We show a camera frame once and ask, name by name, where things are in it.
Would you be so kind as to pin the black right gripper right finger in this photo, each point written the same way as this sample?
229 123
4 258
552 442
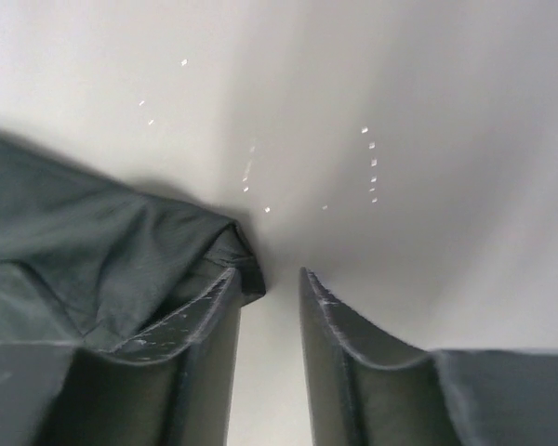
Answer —
368 387

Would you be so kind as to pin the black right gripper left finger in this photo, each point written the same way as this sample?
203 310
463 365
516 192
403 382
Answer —
171 384

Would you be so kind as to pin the black t shirt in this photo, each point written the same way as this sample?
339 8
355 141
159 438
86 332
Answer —
85 258

